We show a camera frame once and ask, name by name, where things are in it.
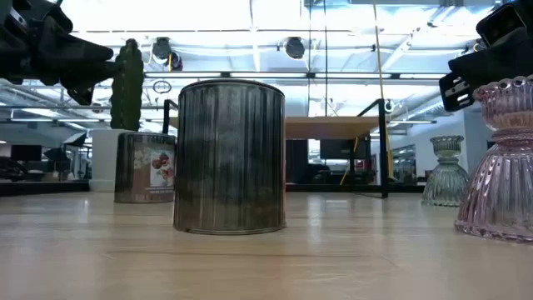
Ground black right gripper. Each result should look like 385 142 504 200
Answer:
439 31 533 113

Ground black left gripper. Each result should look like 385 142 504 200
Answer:
0 38 122 106

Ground glass jar with silver lid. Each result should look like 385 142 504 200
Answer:
113 132 177 204

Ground metal candle tin orange label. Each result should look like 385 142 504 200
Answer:
172 78 287 236

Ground green cactus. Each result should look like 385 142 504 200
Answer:
109 37 145 133

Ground black studio light shade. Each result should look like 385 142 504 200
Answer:
62 131 88 148
42 147 72 163

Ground white hexagonal plant pot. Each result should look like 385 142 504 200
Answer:
88 127 122 193

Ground black background monitor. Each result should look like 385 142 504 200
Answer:
319 138 372 161
10 144 43 163

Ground wooden shelf riser black legs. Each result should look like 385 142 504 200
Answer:
162 97 391 200

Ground black background cabinet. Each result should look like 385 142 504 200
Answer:
285 139 310 184

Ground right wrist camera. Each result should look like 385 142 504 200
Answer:
476 2 527 48

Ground black ceiling cord reel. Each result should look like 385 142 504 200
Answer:
151 36 173 60
167 50 184 73
283 36 306 60

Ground long yellow cable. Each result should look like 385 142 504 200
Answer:
372 0 396 181

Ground black metal table frame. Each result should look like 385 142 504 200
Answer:
0 180 426 198

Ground thin black hanging cable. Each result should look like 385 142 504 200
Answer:
306 0 312 118

